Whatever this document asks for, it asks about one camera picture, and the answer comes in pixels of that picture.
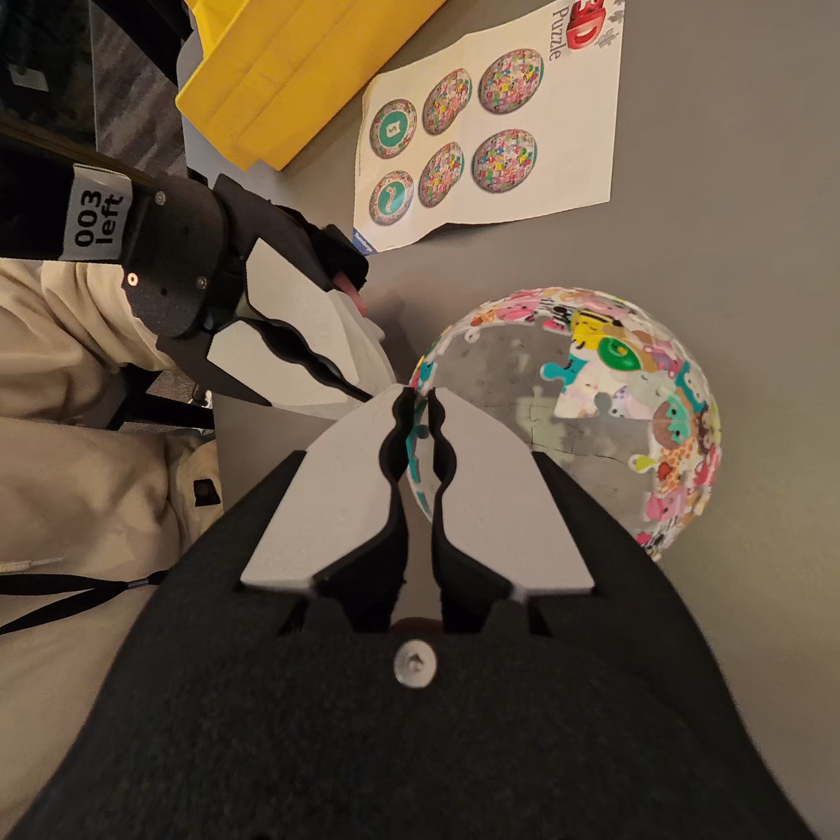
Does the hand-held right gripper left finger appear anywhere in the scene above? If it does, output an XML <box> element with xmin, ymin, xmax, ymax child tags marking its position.
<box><xmin>239</xmin><ymin>384</ymin><xmax>417</xmax><ymax>634</ymax></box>

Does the person's left forearm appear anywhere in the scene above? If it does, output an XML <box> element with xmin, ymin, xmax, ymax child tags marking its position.
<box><xmin>0</xmin><ymin>258</ymin><xmax>173</xmax><ymax>421</ymax></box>

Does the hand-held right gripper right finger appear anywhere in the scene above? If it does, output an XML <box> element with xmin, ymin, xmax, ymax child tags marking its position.
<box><xmin>428</xmin><ymin>387</ymin><xmax>597</xmax><ymax>635</ymax></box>

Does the black chair armrest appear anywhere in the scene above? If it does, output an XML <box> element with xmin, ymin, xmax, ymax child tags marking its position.
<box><xmin>105</xmin><ymin>364</ymin><xmax>217</xmax><ymax>432</ymax></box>

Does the colourful puzzle ball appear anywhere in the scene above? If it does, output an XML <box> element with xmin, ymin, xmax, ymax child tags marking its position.
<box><xmin>406</xmin><ymin>286</ymin><xmax>723</xmax><ymax>563</ymax></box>

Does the yellow plastic bin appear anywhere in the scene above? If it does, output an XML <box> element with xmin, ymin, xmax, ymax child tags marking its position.
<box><xmin>175</xmin><ymin>0</ymin><xmax>450</xmax><ymax>173</ymax></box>

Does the printed puzzle instruction leaflet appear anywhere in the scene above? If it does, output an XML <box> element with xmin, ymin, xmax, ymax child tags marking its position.
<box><xmin>352</xmin><ymin>0</ymin><xmax>626</xmax><ymax>253</ymax></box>

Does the person's left hand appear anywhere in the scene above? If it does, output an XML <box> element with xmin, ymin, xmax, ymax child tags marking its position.
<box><xmin>331</xmin><ymin>271</ymin><xmax>367</xmax><ymax>319</ymax></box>

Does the person's cream sweatshirt torso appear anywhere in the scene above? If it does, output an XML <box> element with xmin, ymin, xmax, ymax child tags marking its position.
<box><xmin>0</xmin><ymin>416</ymin><xmax>227</xmax><ymax>840</ymax></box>

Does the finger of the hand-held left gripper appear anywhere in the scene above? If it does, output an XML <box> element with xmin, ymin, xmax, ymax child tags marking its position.
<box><xmin>206</xmin><ymin>316</ymin><xmax>371</xmax><ymax>422</ymax></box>
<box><xmin>243</xmin><ymin>236</ymin><xmax>399</xmax><ymax>403</ymax></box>

